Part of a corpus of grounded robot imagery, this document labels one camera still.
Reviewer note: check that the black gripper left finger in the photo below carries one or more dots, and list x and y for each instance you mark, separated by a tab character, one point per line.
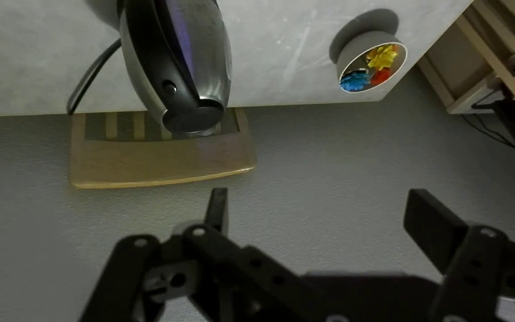
234	262

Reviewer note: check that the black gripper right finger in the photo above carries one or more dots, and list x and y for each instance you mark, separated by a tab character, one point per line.
473	262

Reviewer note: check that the stainless steel electric kettle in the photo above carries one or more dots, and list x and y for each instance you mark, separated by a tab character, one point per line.
207	47

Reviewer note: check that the light wooden slatted chair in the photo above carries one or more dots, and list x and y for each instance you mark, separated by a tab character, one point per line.
491	37
151	162

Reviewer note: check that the red paper flower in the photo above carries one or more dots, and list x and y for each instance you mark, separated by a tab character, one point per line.
382	76

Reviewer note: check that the blue paper flower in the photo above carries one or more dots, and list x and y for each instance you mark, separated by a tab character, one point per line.
355	81

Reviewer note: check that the yellow paper flower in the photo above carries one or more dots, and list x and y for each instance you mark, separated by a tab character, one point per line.
384	56

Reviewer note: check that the beige round bowl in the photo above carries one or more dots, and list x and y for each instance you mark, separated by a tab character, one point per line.
357	39

